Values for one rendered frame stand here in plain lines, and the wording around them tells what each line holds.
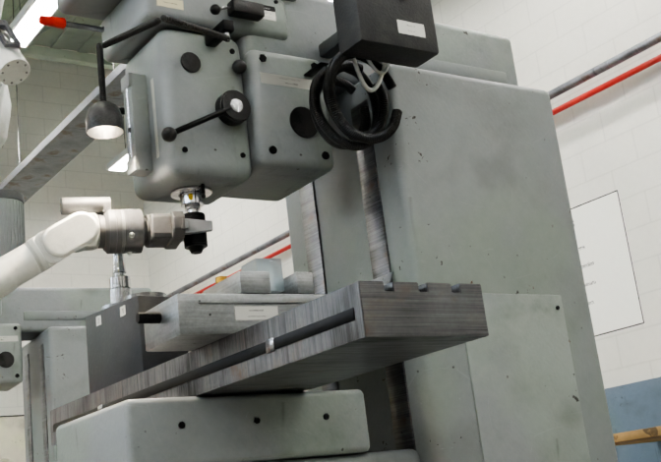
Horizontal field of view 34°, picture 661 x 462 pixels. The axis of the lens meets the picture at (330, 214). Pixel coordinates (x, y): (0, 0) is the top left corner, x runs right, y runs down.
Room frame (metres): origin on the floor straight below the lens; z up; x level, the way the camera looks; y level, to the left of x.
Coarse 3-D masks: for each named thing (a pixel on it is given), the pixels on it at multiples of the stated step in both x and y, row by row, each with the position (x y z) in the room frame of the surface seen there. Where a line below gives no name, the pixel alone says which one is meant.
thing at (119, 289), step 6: (114, 282) 2.35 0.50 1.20; (120, 282) 2.35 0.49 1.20; (126, 282) 2.36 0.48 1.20; (114, 288) 2.35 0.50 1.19; (120, 288) 2.35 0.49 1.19; (126, 288) 2.36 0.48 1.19; (114, 294) 2.35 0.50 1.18; (120, 294) 2.35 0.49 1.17; (126, 294) 2.35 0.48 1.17; (114, 300) 2.35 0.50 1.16; (120, 300) 2.35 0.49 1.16
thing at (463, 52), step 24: (312, 0) 2.17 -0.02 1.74; (288, 24) 2.13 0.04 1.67; (312, 24) 2.16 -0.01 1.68; (240, 48) 2.08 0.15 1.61; (264, 48) 2.09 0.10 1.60; (288, 48) 2.12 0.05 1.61; (312, 48) 2.16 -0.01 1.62; (456, 48) 2.41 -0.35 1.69; (480, 48) 2.46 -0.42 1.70; (504, 48) 2.51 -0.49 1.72; (456, 72) 2.40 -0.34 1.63; (480, 72) 2.45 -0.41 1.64; (504, 72) 2.49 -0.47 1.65
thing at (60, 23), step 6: (42, 18) 2.01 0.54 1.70; (48, 18) 2.02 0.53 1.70; (54, 18) 2.03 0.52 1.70; (60, 18) 2.03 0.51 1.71; (42, 24) 2.02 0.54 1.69; (48, 24) 2.02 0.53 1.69; (54, 24) 2.03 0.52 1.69; (60, 24) 2.04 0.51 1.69; (66, 24) 2.05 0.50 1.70; (72, 24) 2.05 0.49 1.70; (78, 24) 2.06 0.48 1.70; (84, 24) 2.07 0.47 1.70; (96, 30) 2.09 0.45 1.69; (102, 30) 2.10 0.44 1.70
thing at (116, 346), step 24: (120, 312) 2.26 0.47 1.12; (144, 312) 2.22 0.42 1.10; (96, 336) 2.34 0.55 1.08; (120, 336) 2.27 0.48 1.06; (144, 336) 2.22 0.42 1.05; (96, 360) 2.34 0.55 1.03; (120, 360) 2.28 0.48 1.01; (144, 360) 2.22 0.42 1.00; (168, 360) 2.26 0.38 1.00; (96, 384) 2.35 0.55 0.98
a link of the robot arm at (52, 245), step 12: (72, 216) 1.95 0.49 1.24; (84, 216) 1.96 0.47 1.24; (48, 228) 1.94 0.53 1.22; (60, 228) 1.94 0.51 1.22; (72, 228) 1.95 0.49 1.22; (84, 228) 1.96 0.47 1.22; (96, 228) 1.97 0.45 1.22; (36, 240) 1.94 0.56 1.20; (48, 240) 1.94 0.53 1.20; (60, 240) 1.95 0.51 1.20; (72, 240) 1.95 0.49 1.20; (84, 240) 1.96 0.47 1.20; (36, 252) 1.95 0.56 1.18; (48, 252) 1.94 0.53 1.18; (60, 252) 1.95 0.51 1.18; (72, 252) 1.96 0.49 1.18; (48, 264) 1.96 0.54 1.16
